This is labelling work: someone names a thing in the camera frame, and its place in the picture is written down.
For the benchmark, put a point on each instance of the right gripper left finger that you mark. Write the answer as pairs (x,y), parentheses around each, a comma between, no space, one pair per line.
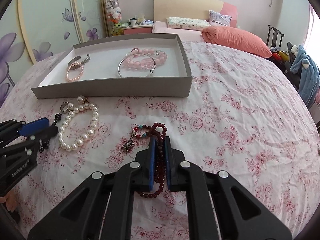
(101,206)

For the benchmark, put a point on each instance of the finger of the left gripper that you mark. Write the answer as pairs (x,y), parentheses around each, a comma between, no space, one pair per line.
(32,137)
(13,127)

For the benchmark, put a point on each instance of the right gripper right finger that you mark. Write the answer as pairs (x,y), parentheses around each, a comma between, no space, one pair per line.
(218,206)

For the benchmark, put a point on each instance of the thin silver bangle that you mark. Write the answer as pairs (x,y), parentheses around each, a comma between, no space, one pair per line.
(148,63)

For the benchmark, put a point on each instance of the left hand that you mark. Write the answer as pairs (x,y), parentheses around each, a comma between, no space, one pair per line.
(10,201)

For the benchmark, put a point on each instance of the pink floral bedsheet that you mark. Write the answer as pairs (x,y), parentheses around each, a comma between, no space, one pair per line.
(242,115)

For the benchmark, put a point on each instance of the floral sliding wardrobe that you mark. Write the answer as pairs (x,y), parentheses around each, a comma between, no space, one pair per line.
(33,30)

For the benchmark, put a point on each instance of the grey cardboard tray box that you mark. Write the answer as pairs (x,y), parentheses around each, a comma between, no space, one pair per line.
(90,69)

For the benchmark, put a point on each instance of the blue plush garment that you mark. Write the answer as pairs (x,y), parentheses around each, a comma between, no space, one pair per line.
(309,79)

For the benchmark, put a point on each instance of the pink nightstand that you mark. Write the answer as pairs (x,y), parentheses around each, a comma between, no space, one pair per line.
(138,29)

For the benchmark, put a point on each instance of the plush toy display tube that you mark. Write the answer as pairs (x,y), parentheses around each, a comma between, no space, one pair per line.
(113,17)

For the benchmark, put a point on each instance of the white mug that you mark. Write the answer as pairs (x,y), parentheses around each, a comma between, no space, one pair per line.
(133,22)

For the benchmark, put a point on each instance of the orange pillow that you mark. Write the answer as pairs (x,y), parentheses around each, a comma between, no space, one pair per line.
(237,39)

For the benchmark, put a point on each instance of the dark wooden chair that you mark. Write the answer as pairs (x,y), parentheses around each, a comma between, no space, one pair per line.
(275,36)

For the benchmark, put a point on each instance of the purple patterned pillow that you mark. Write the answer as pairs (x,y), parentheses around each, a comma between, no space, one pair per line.
(218,19)

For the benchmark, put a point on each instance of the floral white pillow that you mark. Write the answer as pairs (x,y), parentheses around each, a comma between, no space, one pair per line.
(187,23)

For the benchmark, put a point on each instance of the beige pink headboard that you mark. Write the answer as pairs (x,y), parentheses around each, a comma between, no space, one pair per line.
(197,9)

